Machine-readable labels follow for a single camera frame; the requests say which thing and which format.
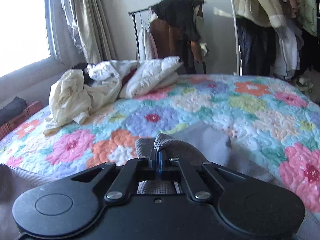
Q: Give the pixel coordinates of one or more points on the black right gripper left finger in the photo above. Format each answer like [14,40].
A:
[99,202]

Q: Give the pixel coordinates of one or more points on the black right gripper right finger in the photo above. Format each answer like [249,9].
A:
[228,204]

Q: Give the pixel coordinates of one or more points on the grey waffle knit shirt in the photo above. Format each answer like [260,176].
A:
[196,144]

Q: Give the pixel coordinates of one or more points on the black clothes rack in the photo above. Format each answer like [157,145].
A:
[136,30]

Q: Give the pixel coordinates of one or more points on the hanging clothes on rack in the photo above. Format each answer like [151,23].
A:
[277,38]

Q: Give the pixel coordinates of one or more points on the floral patchwork quilt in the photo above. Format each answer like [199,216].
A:
[272,121]

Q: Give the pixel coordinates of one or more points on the cream crumpled garment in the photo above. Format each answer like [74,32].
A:
[71,100]

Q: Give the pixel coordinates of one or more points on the red-brown wooden bench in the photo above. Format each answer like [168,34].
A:
[12,124]

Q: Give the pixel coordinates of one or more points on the black cloth on bench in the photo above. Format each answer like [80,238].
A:
[12,110]

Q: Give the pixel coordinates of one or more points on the white crumpled shirt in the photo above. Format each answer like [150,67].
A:
[108,69]

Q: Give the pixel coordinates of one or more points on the white quilted jacket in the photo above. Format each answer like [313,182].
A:
[151,75]

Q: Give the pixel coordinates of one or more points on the beige window curtain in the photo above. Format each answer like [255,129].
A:
[78,32]

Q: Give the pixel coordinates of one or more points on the white curved rack pole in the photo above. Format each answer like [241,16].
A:
[238,49]

